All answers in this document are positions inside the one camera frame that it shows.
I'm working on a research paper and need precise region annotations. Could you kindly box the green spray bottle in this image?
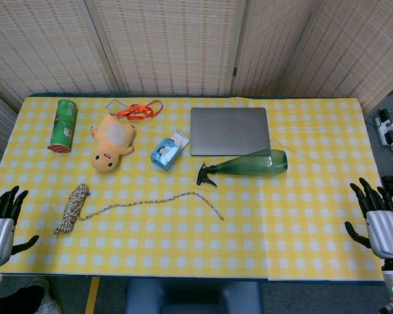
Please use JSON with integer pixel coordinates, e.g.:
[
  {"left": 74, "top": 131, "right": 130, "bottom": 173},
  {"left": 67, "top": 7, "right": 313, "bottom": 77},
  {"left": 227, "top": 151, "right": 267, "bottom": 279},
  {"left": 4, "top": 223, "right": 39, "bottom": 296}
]
[{"left": 196, "top": 148, "right": 288, "bottom": 188}]

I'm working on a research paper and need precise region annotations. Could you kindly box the small blue cardboard box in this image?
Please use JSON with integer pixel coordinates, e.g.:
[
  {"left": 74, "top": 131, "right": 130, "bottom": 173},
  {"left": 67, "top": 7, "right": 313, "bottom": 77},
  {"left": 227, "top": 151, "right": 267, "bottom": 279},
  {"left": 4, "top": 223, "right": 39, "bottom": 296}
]
[{"left": 150, "top": 130, "right": 191, "bottom": 171}]

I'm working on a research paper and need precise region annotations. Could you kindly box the yellow checkered tablecloth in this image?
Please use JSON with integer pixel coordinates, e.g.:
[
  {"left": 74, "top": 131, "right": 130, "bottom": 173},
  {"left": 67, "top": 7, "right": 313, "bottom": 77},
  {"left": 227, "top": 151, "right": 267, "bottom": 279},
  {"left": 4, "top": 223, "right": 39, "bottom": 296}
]
[{"left": 0, "top": 96, "right": 393, "bottom": 282}]

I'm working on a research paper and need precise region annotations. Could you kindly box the orange lanyard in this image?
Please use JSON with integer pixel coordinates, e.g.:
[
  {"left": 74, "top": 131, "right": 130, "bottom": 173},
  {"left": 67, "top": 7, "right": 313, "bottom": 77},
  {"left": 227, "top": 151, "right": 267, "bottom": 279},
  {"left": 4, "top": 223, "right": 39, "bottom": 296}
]
[{"left": 116, "top": 99, "right": 164, "bottom": 120}]

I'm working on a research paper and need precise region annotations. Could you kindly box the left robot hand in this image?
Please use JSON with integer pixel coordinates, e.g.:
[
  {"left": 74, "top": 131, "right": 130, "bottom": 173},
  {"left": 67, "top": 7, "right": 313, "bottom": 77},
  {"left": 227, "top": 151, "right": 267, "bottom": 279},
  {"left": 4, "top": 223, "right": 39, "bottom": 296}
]
[{"left": 0, "top": 185, "right": 40, "bottom": 266}]

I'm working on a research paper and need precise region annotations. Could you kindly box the clear badge holder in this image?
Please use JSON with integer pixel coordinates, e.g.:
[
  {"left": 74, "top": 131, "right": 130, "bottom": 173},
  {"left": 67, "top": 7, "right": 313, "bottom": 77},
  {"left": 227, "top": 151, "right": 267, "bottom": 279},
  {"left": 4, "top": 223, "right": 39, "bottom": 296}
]
[{"left": 105, "top": 99, "right": 128, "bottom": 115}]

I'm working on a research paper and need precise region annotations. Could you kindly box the bamboo folding screen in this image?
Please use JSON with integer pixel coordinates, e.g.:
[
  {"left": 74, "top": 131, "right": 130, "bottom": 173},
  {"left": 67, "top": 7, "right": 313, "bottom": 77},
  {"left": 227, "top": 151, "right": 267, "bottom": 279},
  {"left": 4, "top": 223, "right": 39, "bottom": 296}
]
[{"left": 0, "top": 0, "right": 393, "bottom": 154}]

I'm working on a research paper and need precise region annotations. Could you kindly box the green chips can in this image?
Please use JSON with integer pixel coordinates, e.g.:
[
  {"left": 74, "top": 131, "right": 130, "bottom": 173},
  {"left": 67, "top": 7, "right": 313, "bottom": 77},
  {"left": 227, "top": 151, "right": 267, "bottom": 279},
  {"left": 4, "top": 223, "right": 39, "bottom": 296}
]
[{"left": 47, "top": 99, "right": 78, "bottom": 154}]

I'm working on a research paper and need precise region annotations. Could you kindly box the braided speckled rope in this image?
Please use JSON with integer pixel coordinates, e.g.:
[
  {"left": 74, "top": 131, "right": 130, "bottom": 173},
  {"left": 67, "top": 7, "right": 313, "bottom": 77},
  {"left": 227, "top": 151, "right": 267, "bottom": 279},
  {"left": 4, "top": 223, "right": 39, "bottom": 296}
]
[{"left": 54, "top": 183, "right": 226, "bottom": 236}]

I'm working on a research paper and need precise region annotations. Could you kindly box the grey laptop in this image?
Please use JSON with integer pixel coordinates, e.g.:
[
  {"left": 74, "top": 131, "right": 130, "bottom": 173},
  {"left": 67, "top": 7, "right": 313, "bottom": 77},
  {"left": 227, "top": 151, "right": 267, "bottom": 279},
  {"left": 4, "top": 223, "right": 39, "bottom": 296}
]
[{"left": 190, "top": 107, "right": 272, "bottom": 157}]

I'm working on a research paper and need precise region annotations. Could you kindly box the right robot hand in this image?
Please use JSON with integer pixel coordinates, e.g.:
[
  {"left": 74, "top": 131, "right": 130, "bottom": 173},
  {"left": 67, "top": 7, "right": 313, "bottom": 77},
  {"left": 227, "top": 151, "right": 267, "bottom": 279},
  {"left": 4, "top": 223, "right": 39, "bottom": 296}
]
[{"left": 344, "top": 177, "right": 393, "bottom": 261}]

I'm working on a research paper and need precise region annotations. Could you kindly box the person's foot with white shoe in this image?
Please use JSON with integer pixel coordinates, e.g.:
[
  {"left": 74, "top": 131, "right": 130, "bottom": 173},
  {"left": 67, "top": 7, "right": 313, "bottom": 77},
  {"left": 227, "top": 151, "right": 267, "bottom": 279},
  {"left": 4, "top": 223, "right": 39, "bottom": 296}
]
[{"left": 0, "top": 277, "right": 63, "bottom": 314}]

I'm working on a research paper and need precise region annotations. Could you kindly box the white power strip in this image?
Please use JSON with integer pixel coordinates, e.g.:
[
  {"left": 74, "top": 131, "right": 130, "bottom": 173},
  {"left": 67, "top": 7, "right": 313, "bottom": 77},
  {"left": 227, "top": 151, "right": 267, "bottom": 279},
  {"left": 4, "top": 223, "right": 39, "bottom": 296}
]
[{"left": 375, "top": 109, "right": 393, "bottom": 147}]

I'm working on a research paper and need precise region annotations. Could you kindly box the yellow plush toy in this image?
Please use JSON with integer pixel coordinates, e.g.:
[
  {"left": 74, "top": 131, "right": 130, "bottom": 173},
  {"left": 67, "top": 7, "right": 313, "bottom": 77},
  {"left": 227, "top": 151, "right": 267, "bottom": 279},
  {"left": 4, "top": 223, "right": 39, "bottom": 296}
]
[{"left": 90, "top": 114, "right": 138, "bottom": 173}]

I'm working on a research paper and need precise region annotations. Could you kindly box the blue chair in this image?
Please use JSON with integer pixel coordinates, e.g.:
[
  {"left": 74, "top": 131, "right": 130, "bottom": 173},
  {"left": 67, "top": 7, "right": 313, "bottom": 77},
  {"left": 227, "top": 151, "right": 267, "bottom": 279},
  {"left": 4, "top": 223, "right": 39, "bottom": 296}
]
[{"left": 124, "top": 277, "right": 263, "bottom": 314}]

